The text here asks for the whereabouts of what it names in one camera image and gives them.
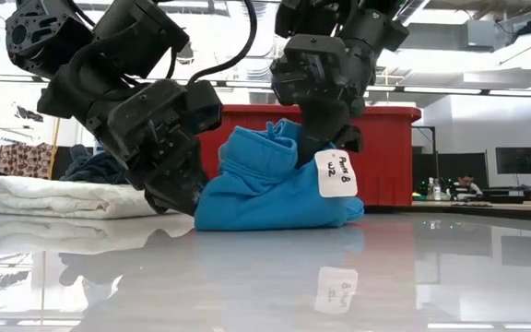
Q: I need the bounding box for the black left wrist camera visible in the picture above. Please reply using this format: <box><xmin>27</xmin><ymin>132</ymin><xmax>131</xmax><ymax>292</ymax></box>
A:
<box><xmin>184</xmin><ymin>79</ymin><xmax>224</xmax><ymax>136</ymax></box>

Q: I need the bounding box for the teal garment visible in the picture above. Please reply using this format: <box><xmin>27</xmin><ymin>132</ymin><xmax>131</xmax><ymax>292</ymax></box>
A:
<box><xmin>194</xmin><ymin>118</ymin><xmax>366</xmax><ymax>232</ymax></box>

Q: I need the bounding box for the black partition panel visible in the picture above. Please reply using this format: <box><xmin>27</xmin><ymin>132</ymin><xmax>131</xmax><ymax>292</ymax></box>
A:
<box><xmin>411</xmin><ymin>151</ymin><xmax>490</xmax><ymax>191</ymax></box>

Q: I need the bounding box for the black left camera cable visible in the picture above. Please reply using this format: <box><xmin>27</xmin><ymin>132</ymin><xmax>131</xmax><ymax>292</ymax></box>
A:
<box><xmin>186</xmin><ymin>0</ymin><xmax>258</xmax><ymax>86</ymax></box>

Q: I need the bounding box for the black desk monitor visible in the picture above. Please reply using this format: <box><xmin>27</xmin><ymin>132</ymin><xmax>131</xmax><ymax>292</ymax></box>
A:
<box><xmin>495</xmin><ymin>146</ymin><xmax>531</xmax><ymax>175</ymax></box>

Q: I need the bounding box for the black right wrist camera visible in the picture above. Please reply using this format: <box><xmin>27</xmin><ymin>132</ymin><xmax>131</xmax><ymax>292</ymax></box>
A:
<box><xmin>274</xmin><ymin>0</ymin><xmax>343</xmax><ymax>40</ymax></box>

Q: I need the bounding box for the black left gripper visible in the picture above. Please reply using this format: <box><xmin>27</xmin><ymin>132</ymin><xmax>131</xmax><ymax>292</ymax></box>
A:
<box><xmin>85</xmin><ymin>78</ymin><xmax>210</xmax><ymax>217</ymax></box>

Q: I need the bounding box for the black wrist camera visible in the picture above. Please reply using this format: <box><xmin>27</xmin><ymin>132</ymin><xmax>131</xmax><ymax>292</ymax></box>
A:
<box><xmin>184</xmin><ymin>79</ymin><xmax>224</xmax><ymax>136</ymax></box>
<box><xmin>274</xmin><ymin>0</ymin><xmax>343</xmax><ymax>40</ymax></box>

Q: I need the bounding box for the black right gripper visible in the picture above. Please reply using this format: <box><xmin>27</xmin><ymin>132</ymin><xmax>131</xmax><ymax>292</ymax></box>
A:
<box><xmin>268</xmin><ymin>34</ymin><xmax>380</xmax><ymax>168</ymax></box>

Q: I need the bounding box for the red plastic laundry bin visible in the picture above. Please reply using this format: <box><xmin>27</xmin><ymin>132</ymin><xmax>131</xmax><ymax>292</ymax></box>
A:
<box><xmin>196</xmin><ymin>103</ymin><xmax>423</xmax><ymax>208</ymax></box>

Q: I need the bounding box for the brown patterned cloth panel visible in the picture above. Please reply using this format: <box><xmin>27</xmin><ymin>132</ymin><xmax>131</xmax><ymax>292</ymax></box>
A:
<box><xmin>0</xmin><ymin>142</ymin><xmax>54</xmax><ymax>179</ymax></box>

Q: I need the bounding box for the pale cloth scrap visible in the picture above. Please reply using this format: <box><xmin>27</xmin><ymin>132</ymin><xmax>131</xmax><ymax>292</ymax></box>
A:
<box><xmin>313</xmin><ymin>148</ymin><xmax>360</xmax><ymax>199</ymax></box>

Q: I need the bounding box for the black garment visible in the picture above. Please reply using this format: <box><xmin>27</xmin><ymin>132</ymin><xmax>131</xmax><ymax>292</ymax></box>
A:
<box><xmin>60</xmin><ymin>144</ymin><xmax>132</xmax><ymax>186</ymax></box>

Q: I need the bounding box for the yellow hanging cord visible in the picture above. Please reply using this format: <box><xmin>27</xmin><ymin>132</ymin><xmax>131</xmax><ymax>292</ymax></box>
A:
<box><xmin>48</xmin><ymin>117</ymin><xmax>63</xmax><ymax>180</ymax></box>

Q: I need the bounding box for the person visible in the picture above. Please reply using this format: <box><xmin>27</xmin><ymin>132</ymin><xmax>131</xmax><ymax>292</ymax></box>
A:
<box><xmin>453</xmin><ymin>173</ymin><xmax>484</xmax><ymax>198</ymax></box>

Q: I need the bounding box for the white lace shirt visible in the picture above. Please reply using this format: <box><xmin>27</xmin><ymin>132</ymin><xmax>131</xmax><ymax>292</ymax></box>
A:
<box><xmin>0</xmin><ymin>175</ymin><xmax>182</xmax><ymax>220</ymax></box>

